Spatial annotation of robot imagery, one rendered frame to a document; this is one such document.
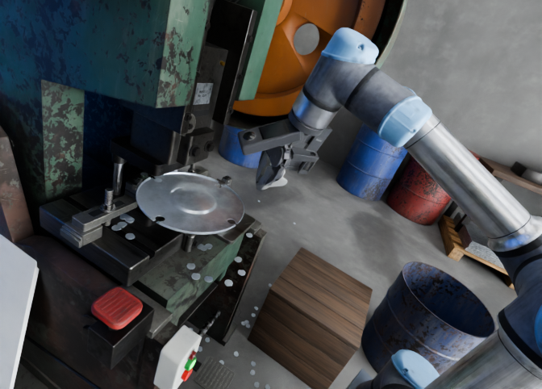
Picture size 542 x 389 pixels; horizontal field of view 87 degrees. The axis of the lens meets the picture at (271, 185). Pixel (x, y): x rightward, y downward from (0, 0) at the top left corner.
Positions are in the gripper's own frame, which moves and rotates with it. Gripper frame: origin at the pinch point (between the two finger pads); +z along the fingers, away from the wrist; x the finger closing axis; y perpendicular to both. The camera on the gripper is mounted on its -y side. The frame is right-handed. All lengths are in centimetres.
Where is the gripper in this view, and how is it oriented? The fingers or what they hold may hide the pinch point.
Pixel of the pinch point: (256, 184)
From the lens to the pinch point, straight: 64.9
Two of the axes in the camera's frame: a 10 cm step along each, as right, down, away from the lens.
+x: -2.5, -7.7, 5.8
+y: 8.8, 0.8, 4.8
